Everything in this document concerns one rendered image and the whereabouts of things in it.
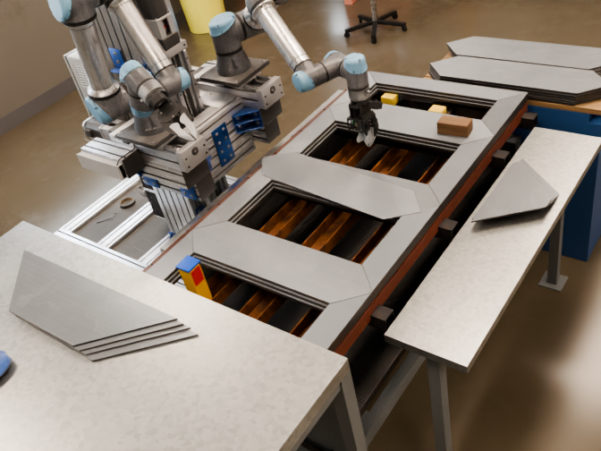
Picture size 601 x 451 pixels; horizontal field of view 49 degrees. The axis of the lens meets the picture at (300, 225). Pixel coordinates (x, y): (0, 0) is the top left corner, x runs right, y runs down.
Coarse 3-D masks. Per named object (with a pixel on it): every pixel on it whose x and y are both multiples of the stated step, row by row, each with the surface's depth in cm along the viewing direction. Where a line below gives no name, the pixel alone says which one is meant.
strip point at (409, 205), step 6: (414, 192) 226; (408, 198) 225; (414, 198) 224; (402, 204) 223; (408, 204) 222; (414, 204) 221; (396, 210) 221; (402, 210) 220; (408, 210) 219; (414, 210) 219; (420, 210) 218; (390, 216) 219; (396, 216) 218
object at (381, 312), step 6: (378, 306) 199; (384, 306) 198; (378, 312) 197; (384, 312) 197; (390, 312) 196; (372, 318) 197; (378, 318) 195; (384, 318) 195; (390, 318) 200; (372, 324) 199; (378, 324) 197; (384, 324) 195; (390, 324) 199; (384, 330) 197
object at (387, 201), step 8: (392, 192) 229; (400, 192) 228; (408, 192) 227; (376, 200) 227; (384, 200) 226; (392, 200) 225; (400, 200) 225; (368, 208) 224; (376, 208) 224; (384, 208) 223; (392, 208) 222; (376, 216) 221; (384, 216) 220
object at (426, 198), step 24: (432, 96) 279; (456, 96) 273; (312, 144) 265; (432, 144) 251; (456, 144) 245; (264, 192) 246; (288, 192) 246; (432, 192) 225; (240, 216) 238; (432, 216) 216; (216, 264) 219; (264, 288) 208; (288, 288) 202; (360, 312) 191
